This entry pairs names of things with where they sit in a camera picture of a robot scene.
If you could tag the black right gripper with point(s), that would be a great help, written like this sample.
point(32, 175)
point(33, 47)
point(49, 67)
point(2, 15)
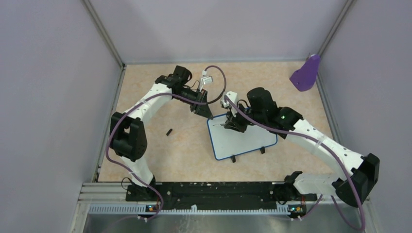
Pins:
point(233, 122)

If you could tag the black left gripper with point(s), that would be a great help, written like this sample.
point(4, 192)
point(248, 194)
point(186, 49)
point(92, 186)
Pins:
point(202, 109)

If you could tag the blue framed whiteboard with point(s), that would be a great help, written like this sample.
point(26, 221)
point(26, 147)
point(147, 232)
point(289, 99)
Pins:
point(228, 143)

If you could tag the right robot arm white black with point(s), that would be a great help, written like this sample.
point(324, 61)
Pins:
point(354, 175)

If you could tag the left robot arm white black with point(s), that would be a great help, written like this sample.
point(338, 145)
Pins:
point(127, 130)

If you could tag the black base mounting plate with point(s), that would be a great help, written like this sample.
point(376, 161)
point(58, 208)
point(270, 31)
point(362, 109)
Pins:
point(218, 195)

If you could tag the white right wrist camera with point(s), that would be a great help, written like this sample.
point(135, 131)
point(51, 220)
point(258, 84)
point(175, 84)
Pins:
point(229, 100)

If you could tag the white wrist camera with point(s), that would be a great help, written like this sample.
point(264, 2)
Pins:
point(229, 100)
point(205, 79)

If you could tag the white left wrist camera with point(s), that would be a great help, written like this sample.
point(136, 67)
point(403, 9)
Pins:
point(205, 79)

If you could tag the white slotted cable duct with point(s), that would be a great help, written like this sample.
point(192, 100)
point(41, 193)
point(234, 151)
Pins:
point(142, 209)

